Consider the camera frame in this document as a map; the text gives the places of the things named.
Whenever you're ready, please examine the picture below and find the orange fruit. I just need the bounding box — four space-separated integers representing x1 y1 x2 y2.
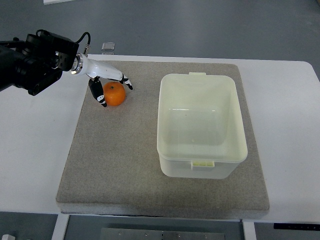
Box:
103 81 126 107

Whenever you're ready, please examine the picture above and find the small white block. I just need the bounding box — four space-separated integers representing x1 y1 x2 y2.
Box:
1 234 16 240

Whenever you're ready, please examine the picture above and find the black control panel strip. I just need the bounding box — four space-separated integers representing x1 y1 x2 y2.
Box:
273 223 320 231

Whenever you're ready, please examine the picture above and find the grey metal plate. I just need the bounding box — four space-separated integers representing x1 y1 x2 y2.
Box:
99 228 226 240

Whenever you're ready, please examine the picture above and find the grey foam mat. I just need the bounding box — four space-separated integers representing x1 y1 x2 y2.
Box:
56 61 270 219

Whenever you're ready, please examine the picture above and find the white plastic box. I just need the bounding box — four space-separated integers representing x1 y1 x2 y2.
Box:
157 72 248 179

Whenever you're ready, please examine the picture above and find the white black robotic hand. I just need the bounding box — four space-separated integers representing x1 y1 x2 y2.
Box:
70 53 133 107

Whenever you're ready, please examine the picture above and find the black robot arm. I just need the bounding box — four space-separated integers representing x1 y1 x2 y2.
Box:
0 29 79 96

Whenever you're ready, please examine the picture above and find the small clear plastic square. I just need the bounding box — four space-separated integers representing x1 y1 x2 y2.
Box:
101 42 115 52

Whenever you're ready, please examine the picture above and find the white board at top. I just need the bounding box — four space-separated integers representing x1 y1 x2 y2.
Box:
43 0 73 5

